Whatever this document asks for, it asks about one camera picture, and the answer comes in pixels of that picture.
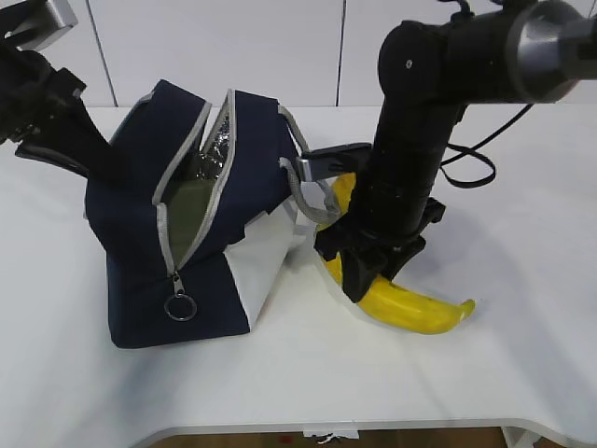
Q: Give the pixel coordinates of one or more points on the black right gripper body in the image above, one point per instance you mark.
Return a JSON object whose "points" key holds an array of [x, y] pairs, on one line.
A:
{"points": [[346, 233]]}

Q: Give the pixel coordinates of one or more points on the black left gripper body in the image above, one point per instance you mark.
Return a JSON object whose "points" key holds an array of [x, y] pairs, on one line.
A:
{"points": [[32, 88]]}

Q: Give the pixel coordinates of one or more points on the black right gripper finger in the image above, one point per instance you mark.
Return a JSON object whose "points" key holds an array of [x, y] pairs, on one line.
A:
{"points": [[399, 256], [358, 273]]}

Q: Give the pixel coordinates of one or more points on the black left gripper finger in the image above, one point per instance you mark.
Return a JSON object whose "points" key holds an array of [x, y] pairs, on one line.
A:
{"points": [[86, 149], [34, 152]]}

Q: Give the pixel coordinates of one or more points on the yellow banana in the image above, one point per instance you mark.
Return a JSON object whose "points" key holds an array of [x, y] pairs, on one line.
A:
{"points": [[391, 304]]}

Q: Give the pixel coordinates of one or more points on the green lid food container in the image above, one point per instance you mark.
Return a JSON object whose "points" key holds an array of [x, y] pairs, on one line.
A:
{"points": [[187, 202]]}

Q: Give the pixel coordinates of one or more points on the navy blue lunch bag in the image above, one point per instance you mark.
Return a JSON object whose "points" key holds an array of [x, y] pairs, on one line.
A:
{"points": [[196, 235]]}

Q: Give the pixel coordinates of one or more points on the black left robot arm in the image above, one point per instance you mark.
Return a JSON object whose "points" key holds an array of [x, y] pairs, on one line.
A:
{"points": [[42, 110]]}

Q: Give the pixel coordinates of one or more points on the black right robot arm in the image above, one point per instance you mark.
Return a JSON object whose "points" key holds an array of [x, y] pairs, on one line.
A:
{"points": [[525, 52]]}

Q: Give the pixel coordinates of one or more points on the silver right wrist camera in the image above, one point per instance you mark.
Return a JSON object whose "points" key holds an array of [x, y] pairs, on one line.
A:
{"points": [[330, 162]]}

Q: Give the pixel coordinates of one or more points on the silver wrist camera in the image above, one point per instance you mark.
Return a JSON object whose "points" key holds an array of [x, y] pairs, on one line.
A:
{"points": [[35, 25], [330, 162]]}

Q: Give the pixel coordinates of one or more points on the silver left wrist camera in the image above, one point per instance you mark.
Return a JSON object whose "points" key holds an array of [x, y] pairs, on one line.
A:
{"points": [[35, 25]]}

